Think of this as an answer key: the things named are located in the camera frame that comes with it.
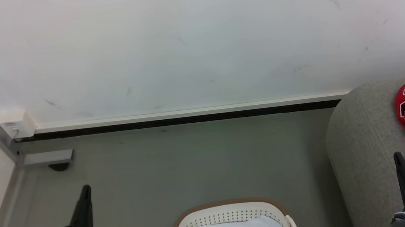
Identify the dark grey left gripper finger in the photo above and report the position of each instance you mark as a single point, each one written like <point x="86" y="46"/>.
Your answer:
<point x="85" y="212"/>

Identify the white laundry basket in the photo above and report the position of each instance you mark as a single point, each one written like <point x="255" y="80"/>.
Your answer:
<point x="231" y="212"/>

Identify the black round floor foot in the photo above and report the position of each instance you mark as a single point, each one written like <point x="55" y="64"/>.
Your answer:
<point x="59" y="167"/>

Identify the grey fabric sofa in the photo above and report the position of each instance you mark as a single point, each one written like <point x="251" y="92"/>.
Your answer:
<point x="363" y="141"/>

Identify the grey metal foot bar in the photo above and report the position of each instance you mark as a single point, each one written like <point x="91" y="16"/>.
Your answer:
<point x="49" y="157"/>

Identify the white wall junction box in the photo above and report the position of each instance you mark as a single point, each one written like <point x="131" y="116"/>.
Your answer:
<point x="17" y="121"/>

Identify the white wall baseboard strip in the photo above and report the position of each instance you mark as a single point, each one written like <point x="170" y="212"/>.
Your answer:
<point x="187" y="113"/>

